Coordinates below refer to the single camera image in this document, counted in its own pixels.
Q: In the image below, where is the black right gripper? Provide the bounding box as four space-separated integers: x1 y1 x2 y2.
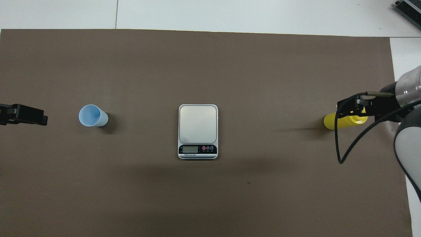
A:
337 82 404 123

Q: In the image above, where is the yellow squeeze seasoning bottle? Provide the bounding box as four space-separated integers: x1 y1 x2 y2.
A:
323 111 368 131

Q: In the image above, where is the light blue plastic cup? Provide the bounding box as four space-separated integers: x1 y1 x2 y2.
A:
78 104 109 127

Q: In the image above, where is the silver digital kitchen scale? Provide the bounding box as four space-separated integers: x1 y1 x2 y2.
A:
178 104 219 160

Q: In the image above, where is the brown table mat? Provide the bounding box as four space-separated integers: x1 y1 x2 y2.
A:
0 29 413 237

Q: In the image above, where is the grey ribbed metal device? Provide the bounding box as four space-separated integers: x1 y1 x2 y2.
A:
394 0 421 31

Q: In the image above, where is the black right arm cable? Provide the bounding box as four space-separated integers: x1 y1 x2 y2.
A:
334 92 421 164

